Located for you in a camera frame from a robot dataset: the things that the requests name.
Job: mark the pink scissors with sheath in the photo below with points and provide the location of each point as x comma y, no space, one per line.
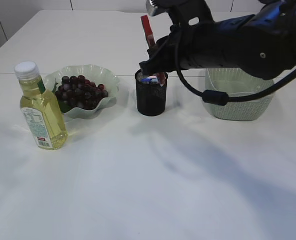
161,78

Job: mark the yellow tea plastic bottle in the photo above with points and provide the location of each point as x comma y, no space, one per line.
40,108

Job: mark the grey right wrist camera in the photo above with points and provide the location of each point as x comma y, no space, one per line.
156,7

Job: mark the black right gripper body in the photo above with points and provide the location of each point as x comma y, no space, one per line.
167,53

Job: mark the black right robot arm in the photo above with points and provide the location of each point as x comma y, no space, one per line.
262,45

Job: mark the red glitter marker pen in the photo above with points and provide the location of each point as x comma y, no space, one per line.
151,45

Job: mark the black mesh pen cup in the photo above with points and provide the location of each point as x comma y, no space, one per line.
150,98

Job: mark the light green woven basket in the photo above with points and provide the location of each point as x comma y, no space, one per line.
236,83

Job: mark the light green wavy plate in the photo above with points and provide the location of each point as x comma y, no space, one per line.
94,73

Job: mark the blue scissors with sheath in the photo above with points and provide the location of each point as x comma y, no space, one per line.
146,80

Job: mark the purple red grape bunch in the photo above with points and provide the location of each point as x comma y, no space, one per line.
79,92

